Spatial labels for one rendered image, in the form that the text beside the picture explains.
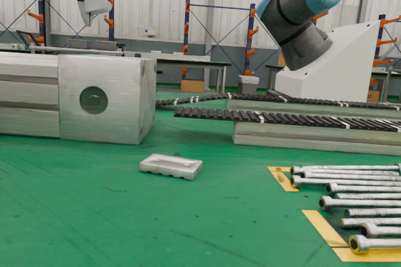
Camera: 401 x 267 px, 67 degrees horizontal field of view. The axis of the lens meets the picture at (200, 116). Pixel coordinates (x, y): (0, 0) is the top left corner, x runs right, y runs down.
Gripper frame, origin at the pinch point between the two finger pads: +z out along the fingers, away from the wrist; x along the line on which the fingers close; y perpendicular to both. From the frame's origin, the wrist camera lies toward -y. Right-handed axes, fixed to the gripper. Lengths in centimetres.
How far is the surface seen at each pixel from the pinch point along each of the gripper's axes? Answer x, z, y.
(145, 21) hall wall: 719, -70, -141
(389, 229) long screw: -52, 16, 40
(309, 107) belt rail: -15, 14, 47
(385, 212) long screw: -50, 16, 41
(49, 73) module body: -36.9, 9.0, 11.1
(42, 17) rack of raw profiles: 652, -58, -367
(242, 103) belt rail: -14.9, 14.0, 34.8
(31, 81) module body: -35.8, 10.1, 8.5
